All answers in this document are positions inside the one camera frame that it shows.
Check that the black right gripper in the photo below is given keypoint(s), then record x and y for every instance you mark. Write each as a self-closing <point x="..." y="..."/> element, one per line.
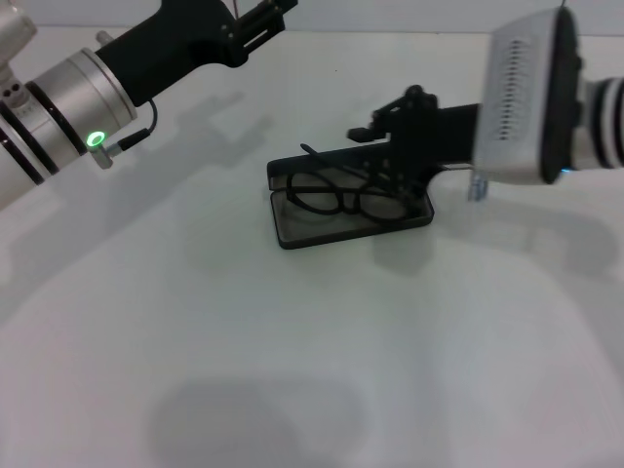
<point x="429" y="136"/>

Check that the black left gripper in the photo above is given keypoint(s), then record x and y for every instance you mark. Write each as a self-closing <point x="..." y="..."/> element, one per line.
<point x="170" y="44"/>

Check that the black thin-framed glasses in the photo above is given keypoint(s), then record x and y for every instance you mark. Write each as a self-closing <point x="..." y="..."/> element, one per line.
<point x="348" y="209"/>

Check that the black glasses case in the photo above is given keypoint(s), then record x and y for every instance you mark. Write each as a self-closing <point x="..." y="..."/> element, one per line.
<point x="317" y="234"/>

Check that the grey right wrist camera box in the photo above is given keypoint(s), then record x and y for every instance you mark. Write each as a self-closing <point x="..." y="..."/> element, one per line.
<point x="517" y="97"/>

